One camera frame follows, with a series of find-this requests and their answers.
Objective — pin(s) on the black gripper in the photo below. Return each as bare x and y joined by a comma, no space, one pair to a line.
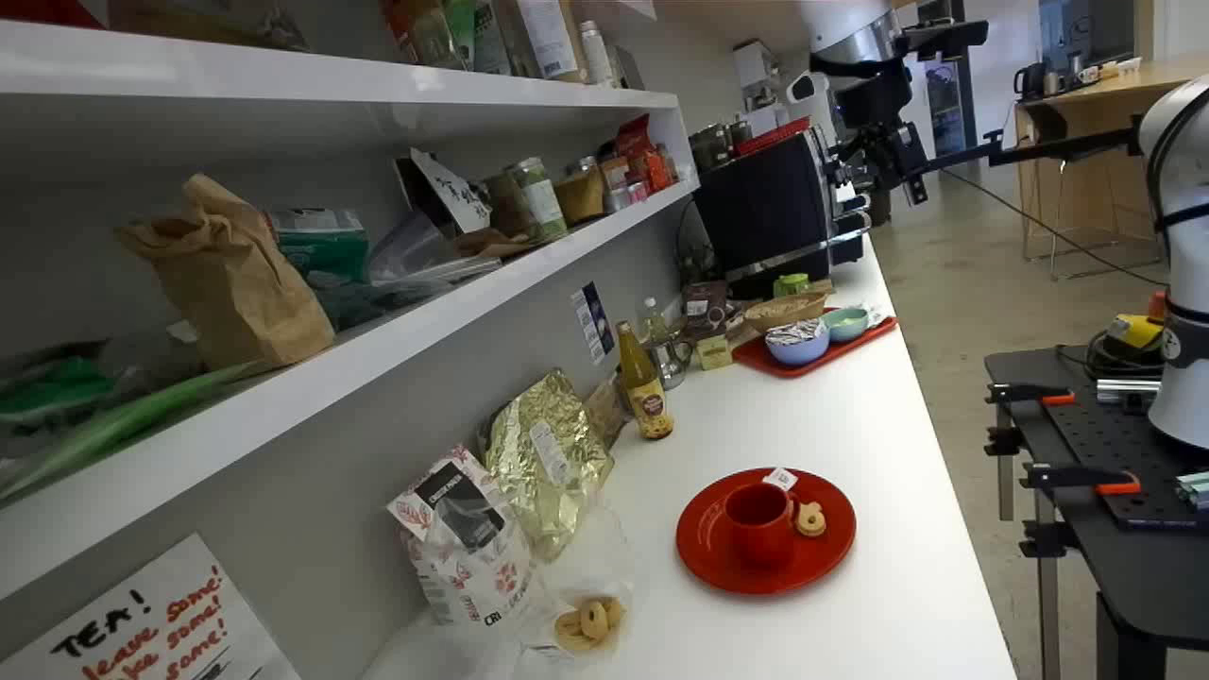
875,107

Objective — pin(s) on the small green cup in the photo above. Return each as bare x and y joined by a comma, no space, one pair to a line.
791,285

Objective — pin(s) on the dark kettle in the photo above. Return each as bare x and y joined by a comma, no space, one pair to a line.
1031,80

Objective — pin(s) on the light green bowl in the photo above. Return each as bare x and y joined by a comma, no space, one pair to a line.
846,324

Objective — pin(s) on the black coffee machine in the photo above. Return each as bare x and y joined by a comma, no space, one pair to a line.
762,208

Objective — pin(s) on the red serving tray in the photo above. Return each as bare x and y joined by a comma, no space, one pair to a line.
832,353

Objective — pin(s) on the blue and white bowl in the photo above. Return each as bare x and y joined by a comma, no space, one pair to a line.
798,340

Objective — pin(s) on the dark small box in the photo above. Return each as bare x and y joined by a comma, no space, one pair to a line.
704,306

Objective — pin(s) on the yellow small box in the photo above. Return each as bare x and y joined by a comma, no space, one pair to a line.
710,353

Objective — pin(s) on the yellow and black tool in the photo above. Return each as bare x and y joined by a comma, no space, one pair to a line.
1136,337

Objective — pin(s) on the red snack packages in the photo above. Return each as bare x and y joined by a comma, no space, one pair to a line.
642,157

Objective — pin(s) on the small clear bottle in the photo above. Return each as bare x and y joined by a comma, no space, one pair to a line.
651,324

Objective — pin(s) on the white paper sugar packet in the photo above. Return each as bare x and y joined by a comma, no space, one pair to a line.
780,483

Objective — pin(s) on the glass jar with amber contents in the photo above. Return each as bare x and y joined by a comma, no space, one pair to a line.
578,193

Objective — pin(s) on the small white bottle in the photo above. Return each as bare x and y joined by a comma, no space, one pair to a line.
598,53

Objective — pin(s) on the glass bottle with yellow label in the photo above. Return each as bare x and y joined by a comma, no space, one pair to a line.
646,397

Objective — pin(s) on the small black card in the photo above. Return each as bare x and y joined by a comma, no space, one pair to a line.
595,320

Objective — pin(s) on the round cookie on plate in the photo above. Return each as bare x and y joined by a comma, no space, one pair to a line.
808,520

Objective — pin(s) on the glass jar with white label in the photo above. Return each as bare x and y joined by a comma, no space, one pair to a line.
531,198

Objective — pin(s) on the white tall bottle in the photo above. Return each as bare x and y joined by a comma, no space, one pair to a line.
548,37

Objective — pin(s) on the teal small object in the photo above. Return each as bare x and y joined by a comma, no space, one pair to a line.
1194,494

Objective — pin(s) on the red round plate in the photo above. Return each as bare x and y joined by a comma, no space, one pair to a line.
718,554

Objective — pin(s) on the black workbench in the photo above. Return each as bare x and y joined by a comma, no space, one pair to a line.
1136,554

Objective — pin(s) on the gold foil bag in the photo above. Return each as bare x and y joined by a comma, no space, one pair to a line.
548,458

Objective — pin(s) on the white and black carton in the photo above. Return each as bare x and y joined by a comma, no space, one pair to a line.
442,191

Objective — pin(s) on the green and orange package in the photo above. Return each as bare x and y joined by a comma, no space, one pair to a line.
434,28

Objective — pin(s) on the cookie in clear plastic bag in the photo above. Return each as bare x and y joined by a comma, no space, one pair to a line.
589,621

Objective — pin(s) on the white printed coffee bag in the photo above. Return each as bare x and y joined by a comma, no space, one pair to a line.
458,542

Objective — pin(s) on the green packet behind paper bag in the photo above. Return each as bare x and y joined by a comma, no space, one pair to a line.
323,247

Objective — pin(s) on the brown paper bag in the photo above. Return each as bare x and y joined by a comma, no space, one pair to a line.
233,285

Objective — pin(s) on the green flat packets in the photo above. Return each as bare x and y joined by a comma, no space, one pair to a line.
113,420

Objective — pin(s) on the white handwritten tea sign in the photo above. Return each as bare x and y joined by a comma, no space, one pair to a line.
152,625

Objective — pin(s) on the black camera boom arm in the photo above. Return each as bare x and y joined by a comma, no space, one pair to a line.
1059,148

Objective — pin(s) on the white wall shelf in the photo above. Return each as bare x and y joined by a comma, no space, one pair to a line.
380,325

